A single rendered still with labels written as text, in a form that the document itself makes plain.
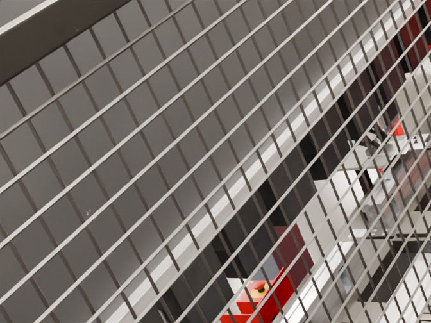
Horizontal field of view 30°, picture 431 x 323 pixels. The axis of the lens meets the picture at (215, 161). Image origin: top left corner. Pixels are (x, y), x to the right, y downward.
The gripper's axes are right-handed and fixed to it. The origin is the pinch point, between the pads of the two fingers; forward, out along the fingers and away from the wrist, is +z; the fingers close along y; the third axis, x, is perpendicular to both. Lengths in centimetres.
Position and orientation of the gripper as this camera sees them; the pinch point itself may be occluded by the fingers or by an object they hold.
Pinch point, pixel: (380, 142)
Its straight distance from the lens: 250.1
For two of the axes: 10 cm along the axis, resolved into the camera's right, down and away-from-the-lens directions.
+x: -3.2, 6.1, 7.3
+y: 5.3, -5.3, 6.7
